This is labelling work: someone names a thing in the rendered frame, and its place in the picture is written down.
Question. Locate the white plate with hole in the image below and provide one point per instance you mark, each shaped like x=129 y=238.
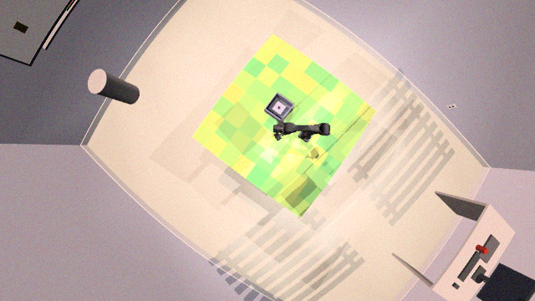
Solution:
x=279 y=108

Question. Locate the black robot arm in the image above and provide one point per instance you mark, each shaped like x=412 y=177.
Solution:
x=288 y=128

